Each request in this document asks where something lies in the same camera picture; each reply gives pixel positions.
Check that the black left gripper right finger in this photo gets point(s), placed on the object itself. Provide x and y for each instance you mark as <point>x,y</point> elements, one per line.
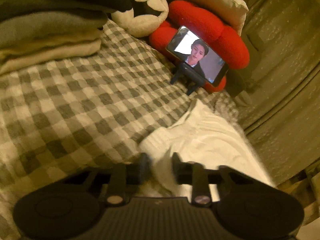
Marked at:
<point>198,177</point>

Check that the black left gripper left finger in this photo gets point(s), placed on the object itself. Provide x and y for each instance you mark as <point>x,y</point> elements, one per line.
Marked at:
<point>126,179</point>

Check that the white knit garment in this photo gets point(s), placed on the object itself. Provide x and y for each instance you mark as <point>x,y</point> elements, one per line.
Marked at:
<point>200,136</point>

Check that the stack of folded clothes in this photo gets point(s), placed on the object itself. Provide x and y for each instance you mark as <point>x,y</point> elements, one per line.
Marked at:
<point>37,31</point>

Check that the grey white checkered bedspread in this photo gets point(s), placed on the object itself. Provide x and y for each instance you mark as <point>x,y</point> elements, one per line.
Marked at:
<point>62,116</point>

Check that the black phone stand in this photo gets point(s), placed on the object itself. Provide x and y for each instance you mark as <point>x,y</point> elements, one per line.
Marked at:
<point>188,73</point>

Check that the grey star pattern curtain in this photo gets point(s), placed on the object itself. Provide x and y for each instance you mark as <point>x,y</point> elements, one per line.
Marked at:
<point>282,121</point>

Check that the smartphone showing video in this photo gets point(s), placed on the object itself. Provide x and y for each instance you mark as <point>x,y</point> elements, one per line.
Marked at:
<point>191,49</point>

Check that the upper red puffy cushion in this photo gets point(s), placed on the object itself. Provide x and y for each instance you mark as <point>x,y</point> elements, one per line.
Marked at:
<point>222,38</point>

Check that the red puffy cushion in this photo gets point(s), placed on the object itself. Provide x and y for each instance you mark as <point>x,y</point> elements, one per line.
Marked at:
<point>160,38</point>
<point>222,38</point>

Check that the lower red puffy cushion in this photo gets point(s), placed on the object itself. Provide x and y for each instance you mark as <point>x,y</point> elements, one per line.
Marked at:
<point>160,38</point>

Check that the cream plush toy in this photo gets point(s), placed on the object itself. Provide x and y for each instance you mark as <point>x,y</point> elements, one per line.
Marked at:
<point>144,17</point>

